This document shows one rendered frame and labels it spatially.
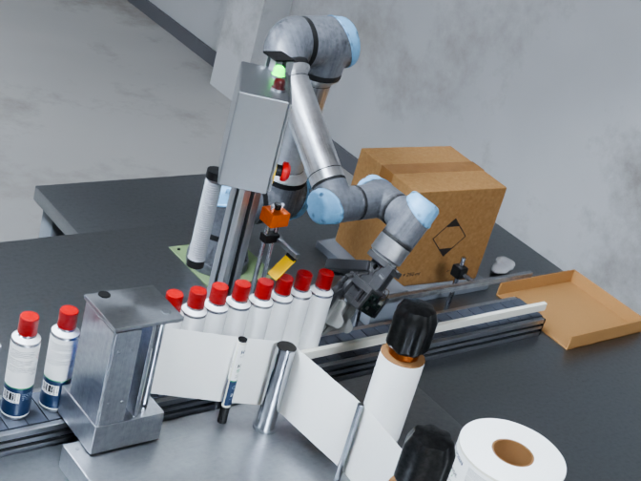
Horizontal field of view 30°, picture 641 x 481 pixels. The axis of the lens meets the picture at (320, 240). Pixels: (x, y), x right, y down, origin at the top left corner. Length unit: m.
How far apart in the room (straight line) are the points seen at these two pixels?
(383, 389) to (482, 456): 0.24
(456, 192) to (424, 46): 2.49
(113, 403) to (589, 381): 1.27
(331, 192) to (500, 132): 2.65
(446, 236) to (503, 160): 2.08
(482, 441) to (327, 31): 0.98
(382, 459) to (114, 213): 1.22
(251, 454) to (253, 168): 0.53
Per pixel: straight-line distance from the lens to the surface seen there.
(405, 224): 2.49
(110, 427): 2.13
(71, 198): 3.08
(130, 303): 2.08
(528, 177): 4.97
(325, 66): 2.69
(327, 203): 2.45
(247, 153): 2.20
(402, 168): 2.97
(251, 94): 2.16
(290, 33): 2.61
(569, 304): 3.25
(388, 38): 5.56
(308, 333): 2.50
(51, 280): 2.72
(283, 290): 2.39
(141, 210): 3.09
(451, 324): 2.78
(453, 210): 2.97
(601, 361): 3.05
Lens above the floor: 2.22
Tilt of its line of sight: 26 degrees down
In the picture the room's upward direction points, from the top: 16 degrees clockwise
